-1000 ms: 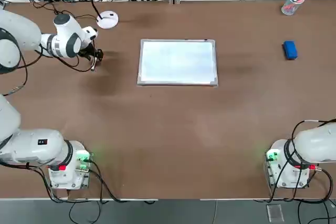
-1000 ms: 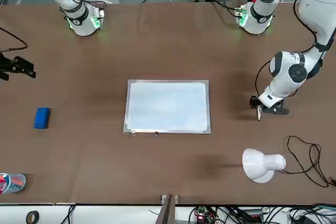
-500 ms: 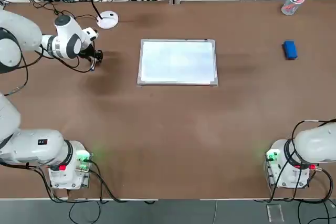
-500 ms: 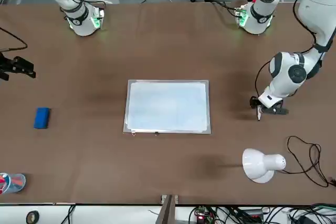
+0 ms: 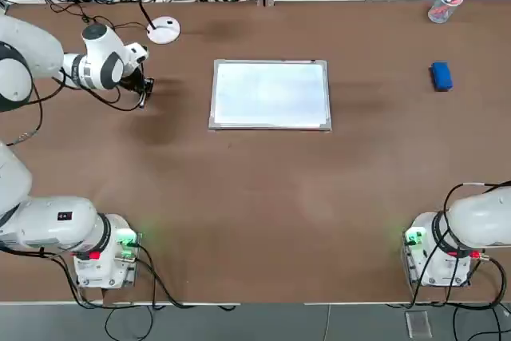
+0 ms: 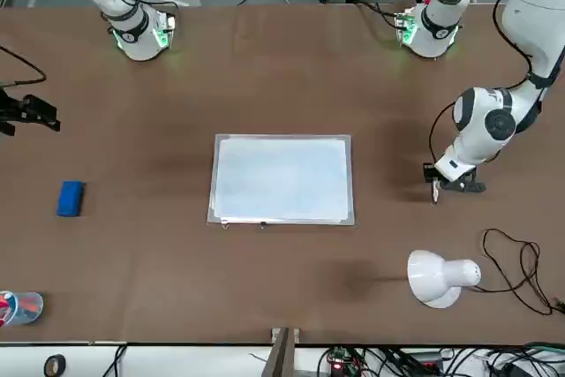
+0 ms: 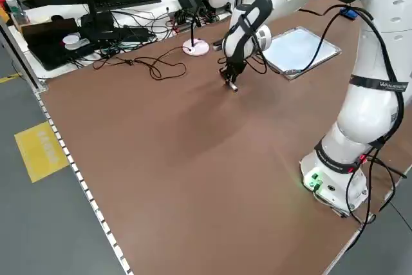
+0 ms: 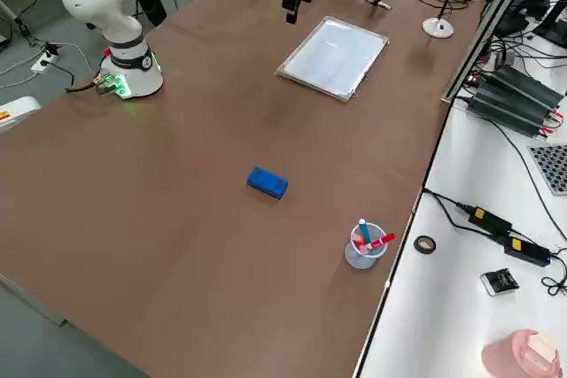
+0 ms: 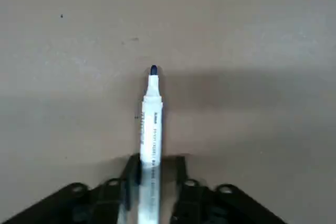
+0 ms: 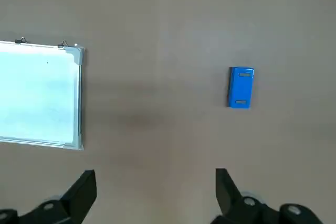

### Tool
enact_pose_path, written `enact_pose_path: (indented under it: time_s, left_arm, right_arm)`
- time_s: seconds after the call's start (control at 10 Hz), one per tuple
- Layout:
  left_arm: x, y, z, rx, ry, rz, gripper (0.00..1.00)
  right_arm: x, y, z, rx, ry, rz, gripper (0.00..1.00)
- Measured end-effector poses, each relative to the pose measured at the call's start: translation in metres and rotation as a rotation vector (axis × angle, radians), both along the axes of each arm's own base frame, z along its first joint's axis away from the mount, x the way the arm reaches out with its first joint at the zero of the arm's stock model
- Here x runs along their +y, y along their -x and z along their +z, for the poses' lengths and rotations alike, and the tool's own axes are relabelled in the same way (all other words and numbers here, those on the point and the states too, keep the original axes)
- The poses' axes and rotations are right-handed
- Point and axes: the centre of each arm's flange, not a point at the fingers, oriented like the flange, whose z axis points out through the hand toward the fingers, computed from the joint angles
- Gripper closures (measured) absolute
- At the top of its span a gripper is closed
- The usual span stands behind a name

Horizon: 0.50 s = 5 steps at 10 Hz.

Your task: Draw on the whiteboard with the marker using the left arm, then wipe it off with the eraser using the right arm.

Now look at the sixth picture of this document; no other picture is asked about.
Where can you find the circuit board with red light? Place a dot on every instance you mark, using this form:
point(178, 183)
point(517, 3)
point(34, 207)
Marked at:
point(340, 357)

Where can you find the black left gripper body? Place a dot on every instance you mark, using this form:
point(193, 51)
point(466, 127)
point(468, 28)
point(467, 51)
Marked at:
point(465, 183)

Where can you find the silver-framed whiteboard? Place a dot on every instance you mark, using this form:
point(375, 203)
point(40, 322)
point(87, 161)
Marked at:
point(282, 178)

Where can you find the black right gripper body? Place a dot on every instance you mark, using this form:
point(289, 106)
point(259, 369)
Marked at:
point(13, 105)

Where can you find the aluminium frame post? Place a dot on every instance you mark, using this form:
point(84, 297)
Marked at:
point(282, 350)

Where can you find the black tape roll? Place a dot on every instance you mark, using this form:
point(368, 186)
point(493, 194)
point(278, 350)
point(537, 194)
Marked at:
point(46, 366)

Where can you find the white desk lamp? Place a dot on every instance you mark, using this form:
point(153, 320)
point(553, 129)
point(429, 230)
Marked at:
point(434, 277)

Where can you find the white and blue marker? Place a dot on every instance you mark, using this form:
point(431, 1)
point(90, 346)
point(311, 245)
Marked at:
point(435, 196)

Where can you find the clear plastic pen cup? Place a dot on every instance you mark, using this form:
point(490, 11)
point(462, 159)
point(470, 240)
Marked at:
point(26, 308)

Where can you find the blue whiteboard eraser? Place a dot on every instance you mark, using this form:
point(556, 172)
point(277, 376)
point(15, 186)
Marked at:
point(70, 198)

